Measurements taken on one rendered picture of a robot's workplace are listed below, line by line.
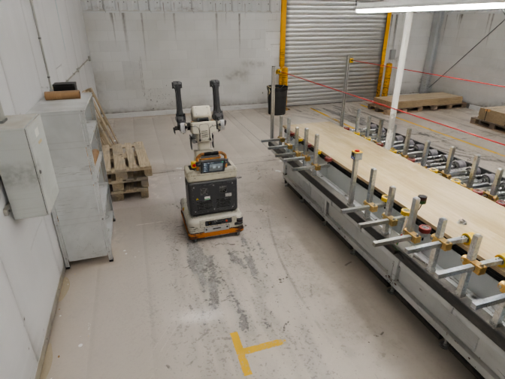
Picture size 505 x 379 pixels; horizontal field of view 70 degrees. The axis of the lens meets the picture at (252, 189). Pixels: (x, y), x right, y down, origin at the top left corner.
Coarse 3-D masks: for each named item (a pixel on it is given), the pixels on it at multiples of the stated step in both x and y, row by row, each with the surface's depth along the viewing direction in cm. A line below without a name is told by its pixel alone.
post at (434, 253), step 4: (440, 220) 229; (444, 220) 227; (440, 224) 229; (444, 224) 228; (440, 228) 229; (444, 228) 230; (436, 232) 234; (440, 232) 230; (436, 236) 234; (440, 236) 232; (436, 248) 235; (432, 252) 239; (436, 252) 237; (432, 256) 239; (436, 256) 239; (432, 260) 240; (436, 260) 240; (428, 264) 244; (432, 264) 241; (436, 264) 242; (432, 268) 242
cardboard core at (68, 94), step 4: (44, 92) 339; (48, 92) 340; (52, 92) 341; (56, 92) 342; (60, 92) 342; (64, 92) 343; (68, 92) 344; (72, 92) 345; (76, 92) 346; (44, 96) 339; (48, 96) 340; (52, 96) 341; (56, 96) 342; (60, 96) 343; (64, 96) 344; (68, 96) 345; (72, 96) 346; (76, 96) 347
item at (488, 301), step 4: (492, 296) 185; (496, 296) 185; (500, 296) 185; (504, 296) 185; (476, 300) 182; (480, 300) 182; (484, 300) 182; (488, 300) 182; (492, 300) 182; (496, 300) 182; (500, 300) 184; (504, 300) 185; (472, 304) 181; (476, 304) 180; (480, 304) 180; (484, 304) 180; (488, 304) 182; (492, 304) 183; (496, 304) 184; (476, 308) 180; (480, 308) 181
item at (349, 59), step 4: (348, 56) 492; (348, 60) 495; (352, 60) 491; (348, 64) 497; (348, 68) 500; (348, 72) 502; (348, 76) 504; (344, 80) 508; (344, 84) 510; (344, 88) 511; (344, 96) 515; (344, 100) 518; (344, 104) 520; (344, 108) 523; (344, 112) 525; (340, 116) 530; (340, 120) 532; (340, 124) 532
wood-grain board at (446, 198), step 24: (312, 144) 430; (336, 144) 430; (360, 144) 430; (360, 168) 360; (384, 168) 360; (408, 168) 360; (384, 192) 311; (408, 192) 311; (432, 192) 311; (456, 192) 311; (432, 216) 273; (456, 216) 273; (480, 216) 273; (504, 216) 273; (504, 240) 243
